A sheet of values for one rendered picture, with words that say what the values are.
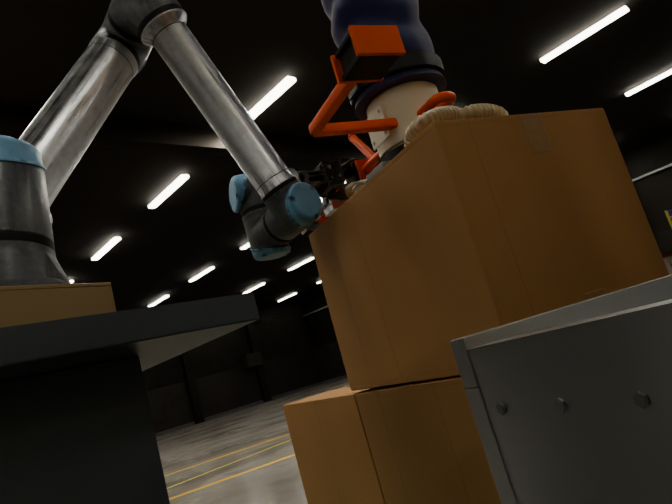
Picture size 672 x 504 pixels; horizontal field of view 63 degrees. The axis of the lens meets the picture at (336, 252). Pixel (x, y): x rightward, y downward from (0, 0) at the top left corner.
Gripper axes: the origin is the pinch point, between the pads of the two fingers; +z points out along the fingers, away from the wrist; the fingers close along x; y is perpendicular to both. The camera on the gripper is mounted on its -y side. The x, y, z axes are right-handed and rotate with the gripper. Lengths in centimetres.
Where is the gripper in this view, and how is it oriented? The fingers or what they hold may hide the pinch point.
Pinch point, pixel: (360, 178)
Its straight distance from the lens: 152.1
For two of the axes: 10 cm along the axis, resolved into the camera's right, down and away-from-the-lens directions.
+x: -2.8, -9.4, 1.9
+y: 3.7, -2.9, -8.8
